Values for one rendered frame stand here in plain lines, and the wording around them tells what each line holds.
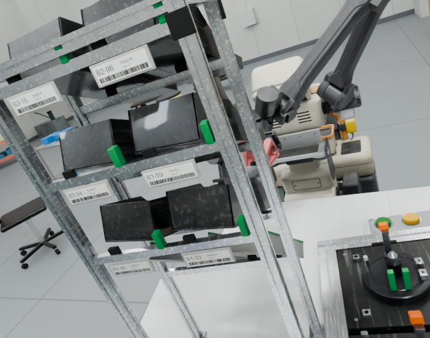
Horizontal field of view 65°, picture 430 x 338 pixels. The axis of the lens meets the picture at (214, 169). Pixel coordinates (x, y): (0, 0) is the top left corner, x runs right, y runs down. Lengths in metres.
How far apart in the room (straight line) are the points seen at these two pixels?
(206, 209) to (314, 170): 1.00
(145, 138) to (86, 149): 0.11
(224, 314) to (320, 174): 0.75
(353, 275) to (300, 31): 9.95
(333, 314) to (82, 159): 0.63
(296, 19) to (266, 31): 0.89
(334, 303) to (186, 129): 0.56
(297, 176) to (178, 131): 1.07
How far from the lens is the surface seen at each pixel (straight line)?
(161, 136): 0.54
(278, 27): 10.72
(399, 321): 0.83
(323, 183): 1.55
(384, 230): 0.89
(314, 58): 1.00
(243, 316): 1.05
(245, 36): 10.96
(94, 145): 0.61
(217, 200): 0.58
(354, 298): 0.87
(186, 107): 0.52
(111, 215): 0.70
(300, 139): 1.43
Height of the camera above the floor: 1.62
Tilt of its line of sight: 23 degrees down
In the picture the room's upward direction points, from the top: 21 degrees counter-clockwise
